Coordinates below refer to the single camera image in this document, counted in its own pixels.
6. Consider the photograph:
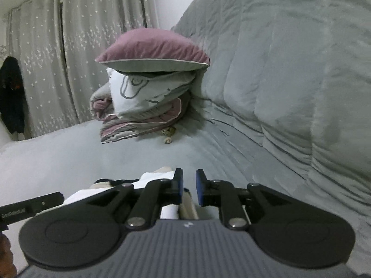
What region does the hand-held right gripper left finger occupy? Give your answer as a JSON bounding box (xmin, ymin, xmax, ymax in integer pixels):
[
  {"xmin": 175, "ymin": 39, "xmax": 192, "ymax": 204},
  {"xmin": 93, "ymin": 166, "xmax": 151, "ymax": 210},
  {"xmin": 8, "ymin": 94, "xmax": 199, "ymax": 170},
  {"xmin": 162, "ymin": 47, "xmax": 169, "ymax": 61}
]
[{"xmin": 93, "ymin": 168, "xmax": 184, "ymax": 229}]

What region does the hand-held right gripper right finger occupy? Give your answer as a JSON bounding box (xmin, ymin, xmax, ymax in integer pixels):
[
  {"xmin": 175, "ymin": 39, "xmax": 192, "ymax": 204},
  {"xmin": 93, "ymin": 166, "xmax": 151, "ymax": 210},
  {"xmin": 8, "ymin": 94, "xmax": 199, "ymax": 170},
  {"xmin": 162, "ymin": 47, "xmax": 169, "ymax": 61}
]
[{"xmin": 195, "ymin": 168, "xmax": 293, "ymax": 230}]

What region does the white garment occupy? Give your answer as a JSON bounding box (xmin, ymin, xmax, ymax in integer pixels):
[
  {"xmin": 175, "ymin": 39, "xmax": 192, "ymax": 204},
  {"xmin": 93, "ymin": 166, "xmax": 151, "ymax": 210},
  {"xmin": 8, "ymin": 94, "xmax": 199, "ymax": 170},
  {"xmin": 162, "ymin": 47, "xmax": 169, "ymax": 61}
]
[{"xmin": 64, "ymin": 171, "xmax": 186, "ymax": 220}]

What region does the person's left forearm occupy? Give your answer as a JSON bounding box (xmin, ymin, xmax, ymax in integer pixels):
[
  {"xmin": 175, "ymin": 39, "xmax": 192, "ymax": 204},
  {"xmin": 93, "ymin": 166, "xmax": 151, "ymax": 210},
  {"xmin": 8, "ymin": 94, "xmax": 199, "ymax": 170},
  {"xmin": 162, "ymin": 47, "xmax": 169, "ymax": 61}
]
[{"xmin": 0, "ymin": 233, "xmax": 12, "ymax": 275}]

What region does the small beige object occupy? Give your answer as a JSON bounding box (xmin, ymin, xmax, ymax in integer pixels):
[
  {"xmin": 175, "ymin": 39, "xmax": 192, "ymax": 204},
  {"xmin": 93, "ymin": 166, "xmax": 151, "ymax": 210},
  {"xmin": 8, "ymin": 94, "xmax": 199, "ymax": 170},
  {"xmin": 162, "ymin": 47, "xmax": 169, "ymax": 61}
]
[{"xmin": 161, "ymin": 127, "xmax": 177, "ymax": 145}]

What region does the folded pink white quilt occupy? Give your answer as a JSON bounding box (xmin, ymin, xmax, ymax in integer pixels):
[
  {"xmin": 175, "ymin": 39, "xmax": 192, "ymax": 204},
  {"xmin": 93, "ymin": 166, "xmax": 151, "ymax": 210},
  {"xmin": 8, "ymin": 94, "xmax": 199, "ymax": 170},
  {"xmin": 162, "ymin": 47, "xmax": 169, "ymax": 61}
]
[{"xmin": 89, "ymin": 67, "xmax": 205, "ymax": 144}]

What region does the dark hanging garment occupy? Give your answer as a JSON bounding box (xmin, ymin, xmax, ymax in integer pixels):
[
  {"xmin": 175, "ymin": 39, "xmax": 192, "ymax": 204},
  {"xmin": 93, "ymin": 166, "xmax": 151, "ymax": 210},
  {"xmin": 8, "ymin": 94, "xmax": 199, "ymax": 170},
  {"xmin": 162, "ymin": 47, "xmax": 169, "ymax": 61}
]
[{"xmin": 0, "ymin": 56, "xmax": 26, "ymax": 134}]

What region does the pink grey pillow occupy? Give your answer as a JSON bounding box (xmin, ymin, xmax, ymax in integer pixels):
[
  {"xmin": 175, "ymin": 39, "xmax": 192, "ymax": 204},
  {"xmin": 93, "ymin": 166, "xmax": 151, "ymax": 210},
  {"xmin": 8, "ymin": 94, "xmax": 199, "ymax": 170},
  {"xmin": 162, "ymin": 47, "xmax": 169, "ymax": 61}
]
[{"xmin": 95, "ymin": 28, "xmax": 211, "ymax": 73}]

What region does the grey padded headboard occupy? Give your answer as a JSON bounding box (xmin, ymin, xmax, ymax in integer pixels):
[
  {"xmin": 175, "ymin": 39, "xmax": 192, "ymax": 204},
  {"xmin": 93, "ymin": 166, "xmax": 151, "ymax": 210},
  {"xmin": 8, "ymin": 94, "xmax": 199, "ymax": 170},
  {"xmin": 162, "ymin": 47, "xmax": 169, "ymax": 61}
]
[{"xmin": 171, "ymin": 0, "xmax": 371, "ymax": 275}]

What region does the grey dotted curtain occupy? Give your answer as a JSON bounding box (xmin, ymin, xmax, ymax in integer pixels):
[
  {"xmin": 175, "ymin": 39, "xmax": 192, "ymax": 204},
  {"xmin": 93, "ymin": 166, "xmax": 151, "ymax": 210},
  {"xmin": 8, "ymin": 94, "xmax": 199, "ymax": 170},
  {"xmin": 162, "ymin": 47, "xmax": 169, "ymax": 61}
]
[{"xmin": 6, "ymin": 0, "xmax": 160, "ymax": 138}]

